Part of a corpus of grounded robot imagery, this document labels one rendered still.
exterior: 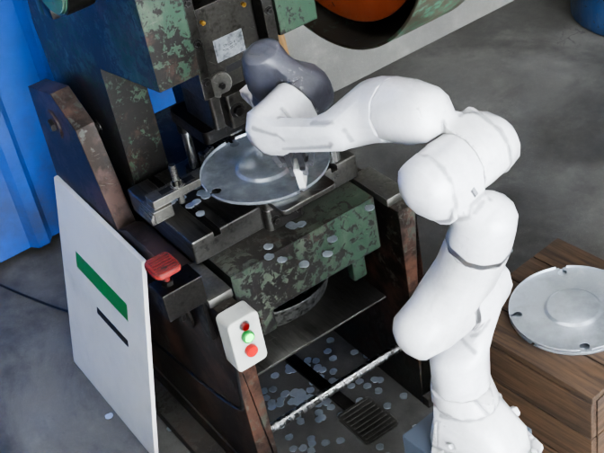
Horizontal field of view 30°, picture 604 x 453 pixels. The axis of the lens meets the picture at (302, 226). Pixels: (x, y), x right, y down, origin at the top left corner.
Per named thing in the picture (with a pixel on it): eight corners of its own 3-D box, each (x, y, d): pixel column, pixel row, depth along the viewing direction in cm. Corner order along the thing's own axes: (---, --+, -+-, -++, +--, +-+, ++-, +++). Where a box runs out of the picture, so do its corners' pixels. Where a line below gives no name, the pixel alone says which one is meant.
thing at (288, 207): (345, 231, 246) (336, 181, 238) (293, 261, 240) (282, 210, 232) (280, 186, 264) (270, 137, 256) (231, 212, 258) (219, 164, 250)
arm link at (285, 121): (400, 62, 185) (292, 52, 210) (327, 138, 179) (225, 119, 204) (430, 113, 191) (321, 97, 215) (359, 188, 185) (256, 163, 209)
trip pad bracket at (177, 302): (220, 340, 244) (201, 270, 232) (182, 362, 240) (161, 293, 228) (206, 326, 248) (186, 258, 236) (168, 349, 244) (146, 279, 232)
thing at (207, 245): (359, 175, 263) (356, 154, 259) (197, 265, 245) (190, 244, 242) (287, 129, 284) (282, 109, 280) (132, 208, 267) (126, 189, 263)
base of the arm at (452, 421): (559, 443, 215) (557, 392, 207) (492, 502, 207) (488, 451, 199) (472, 388, 230) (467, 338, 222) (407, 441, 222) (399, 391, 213)
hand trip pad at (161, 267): (190, 291, 232) (182, 263, 228) (165, 306, 230) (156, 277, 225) (173, 276, 237) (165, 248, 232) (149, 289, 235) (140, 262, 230)
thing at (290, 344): (386, 297, 279) (386, 296, 279) (243, 385, 263) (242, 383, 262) (290, 226, 309) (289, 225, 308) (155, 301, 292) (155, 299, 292)
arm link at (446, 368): (528, 356, 215) (522, 256, 201) (463, 412, 207) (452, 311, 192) (484, 332, 222) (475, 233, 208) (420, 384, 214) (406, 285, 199)
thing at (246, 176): (356, 163, 243) (356, 160, 242) (244, 223, 232) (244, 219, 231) (282, 116, 263) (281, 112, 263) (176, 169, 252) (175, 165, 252)
